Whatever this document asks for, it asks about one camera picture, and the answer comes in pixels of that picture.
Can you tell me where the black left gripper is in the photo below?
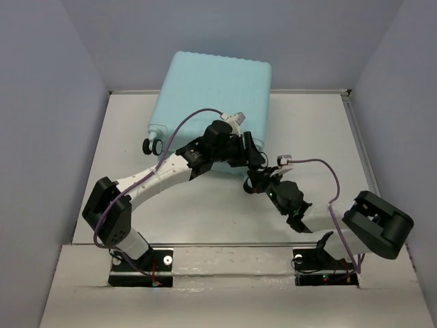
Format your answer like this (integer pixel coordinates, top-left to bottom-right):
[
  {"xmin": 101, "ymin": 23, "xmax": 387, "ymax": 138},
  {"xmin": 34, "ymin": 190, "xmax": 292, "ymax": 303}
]
[{"xmin": 212, "ymin": 132, "xmax": 267, "ymax": 168}]

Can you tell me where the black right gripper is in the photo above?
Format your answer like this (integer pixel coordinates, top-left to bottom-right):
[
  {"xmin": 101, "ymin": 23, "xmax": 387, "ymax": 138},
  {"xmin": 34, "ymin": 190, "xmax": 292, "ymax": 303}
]
[{"xmin": 244, "ymin": 166, "xmax": 287, "ymax": 216}]

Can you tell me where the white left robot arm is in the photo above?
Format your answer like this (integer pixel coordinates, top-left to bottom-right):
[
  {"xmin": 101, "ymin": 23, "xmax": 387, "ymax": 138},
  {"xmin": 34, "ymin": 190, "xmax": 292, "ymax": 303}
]
[{"xmin": 83, "ymin": 120, "xmax": 266, "ymax": 270}]

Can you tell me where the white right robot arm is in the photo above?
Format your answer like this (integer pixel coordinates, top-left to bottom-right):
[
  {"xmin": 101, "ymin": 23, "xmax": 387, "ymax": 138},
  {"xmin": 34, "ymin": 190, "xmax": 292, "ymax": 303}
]
[{"xmin": 243, "ymin": 166, "xmax": 414, "ymax": 268}]

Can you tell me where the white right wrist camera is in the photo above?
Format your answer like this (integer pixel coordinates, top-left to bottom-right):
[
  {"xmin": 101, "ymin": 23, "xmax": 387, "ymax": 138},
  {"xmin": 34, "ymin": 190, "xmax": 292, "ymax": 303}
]
[{"xmin": 273, "ymin": 154, "xmax": 294, "ymax": 176}]

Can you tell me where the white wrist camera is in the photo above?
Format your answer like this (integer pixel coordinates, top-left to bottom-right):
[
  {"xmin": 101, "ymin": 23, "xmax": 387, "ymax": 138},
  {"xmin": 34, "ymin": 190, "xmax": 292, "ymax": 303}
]
[
  {"xmin": 273, "ymin": 154, "xmax": 294, "ymax": 176},
  {"xmin": 220, "ymin": 112, "xmax": 246, "ymax": 136}
]

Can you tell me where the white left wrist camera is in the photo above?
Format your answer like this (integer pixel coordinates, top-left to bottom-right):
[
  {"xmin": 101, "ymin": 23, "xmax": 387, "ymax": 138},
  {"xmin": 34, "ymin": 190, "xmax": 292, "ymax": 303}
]
[{"xmin": 220, "ymin": 112, "xmax": 246, "ymax": 136}]

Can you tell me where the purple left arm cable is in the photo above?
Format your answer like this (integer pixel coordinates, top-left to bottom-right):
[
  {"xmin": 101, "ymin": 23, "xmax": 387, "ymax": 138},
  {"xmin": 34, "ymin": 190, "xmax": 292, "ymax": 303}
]
[{"xmin": 94, "ymin": 108, "xmax": 228, "ymax": 249}]

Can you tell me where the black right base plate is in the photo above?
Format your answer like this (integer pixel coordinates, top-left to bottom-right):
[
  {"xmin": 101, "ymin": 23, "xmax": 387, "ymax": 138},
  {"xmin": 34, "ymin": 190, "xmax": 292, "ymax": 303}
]
[{"xmin": 290, "ymin": 248, "xmax": 359, "ymax": 287}]

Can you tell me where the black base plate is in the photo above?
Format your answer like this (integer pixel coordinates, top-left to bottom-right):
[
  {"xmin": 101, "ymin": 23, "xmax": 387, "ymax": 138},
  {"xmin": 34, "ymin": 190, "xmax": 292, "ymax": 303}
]
[
  {"xmin": 290, "ymin": 248, "xmax": 359, "ymax": 287},
  {"xmin": 108, "ymin": 248, "xmax": 173, "ymax": 288}
]

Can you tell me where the aluminium table rail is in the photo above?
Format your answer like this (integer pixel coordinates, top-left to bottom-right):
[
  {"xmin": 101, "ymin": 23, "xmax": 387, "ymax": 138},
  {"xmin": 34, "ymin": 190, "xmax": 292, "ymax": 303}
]
[{"xmin": 341, "ymin": 90, "xmax": 380, "ymax": 195}]

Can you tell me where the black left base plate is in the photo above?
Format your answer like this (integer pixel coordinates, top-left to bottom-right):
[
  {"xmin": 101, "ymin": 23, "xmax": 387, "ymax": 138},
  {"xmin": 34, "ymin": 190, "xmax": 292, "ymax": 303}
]
[{"xmin": 108, "ymin": 248, "xmax": 173, "ymax": 288}]

